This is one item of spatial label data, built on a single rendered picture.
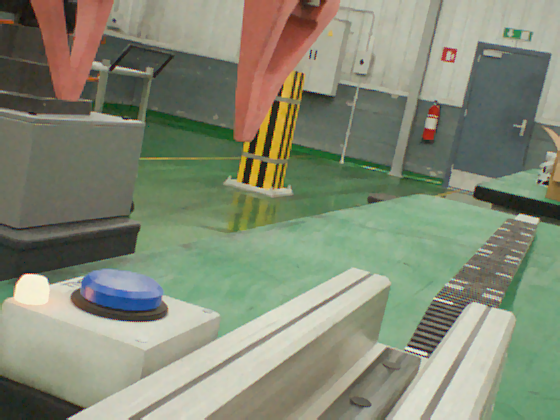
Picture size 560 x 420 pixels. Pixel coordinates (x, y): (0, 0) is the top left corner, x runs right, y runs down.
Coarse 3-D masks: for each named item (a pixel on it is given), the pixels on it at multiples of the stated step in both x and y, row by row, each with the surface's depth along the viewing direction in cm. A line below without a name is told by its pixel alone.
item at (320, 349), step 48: (336, 288) 41; (384, 288) 45; (240, 336) 30; (288, 336) 32; (336, 336) 37; (480, 336) 38; (144, 384) 24; (192, 384) 25; (240, 384) 26; (288, 384) 31; (336, 384) 39; (384, 384) 37; (432, 384) 29; (480, 384) 31
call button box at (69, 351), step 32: (64, 288) 40; (0, 320) 37; (32, 320) 36; (64, 320) 36; (96, 320) 36; (128, 320) 37; (160, 320) 38; (192, 320) 39; (0, 352) 37; (32, 352) 36; (64, 352) 36; (96, 352) 35; (128, 352) 34; (160, 352) 35; (0, 384) 37; (32, 384) 36; (64, 384) 36; (96, 384) 35; (128, 384) 34; (0, 416) 37; (32, 416) 36; (64, 416) 36
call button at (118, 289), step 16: (96, 272) 39; (112, 272) 40; (128, 272) 40; (96, 288) 37; (112, 288) 37; (128, 288) 38; (144, 288) 38; (160, 288) 39; (112, 304) 37; (128, 304) 37; (144, 304) 37; (160, 304) 39
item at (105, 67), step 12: (0, 24) 444; (72, 48) 442; (144, 48) 426; (108, 60) 419; (120, 60) 416; (168, 60) 462; (108, 72) 418; (120, 72) 430; (132, 72) 442; (156, 72) 464; (144, 84) 467; (96, 96) 421; (144, 96) 468; (96, 108) 422; (144, 108) 469; (144, 120) 473; (132, 204) 478
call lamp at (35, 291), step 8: (24, 280) 37; (32, 280) 37; (40, 280) 37; (16, 288) 37; (24, 288) 36; (32, 288) 36; (40, 288) 37; (48, 288) 37; (16, 296) 37; (24, 296) 36; (32, 296) 36; (40, 296) 37; (48, 296) 37; (32, 304) 37; (40, 304) 37
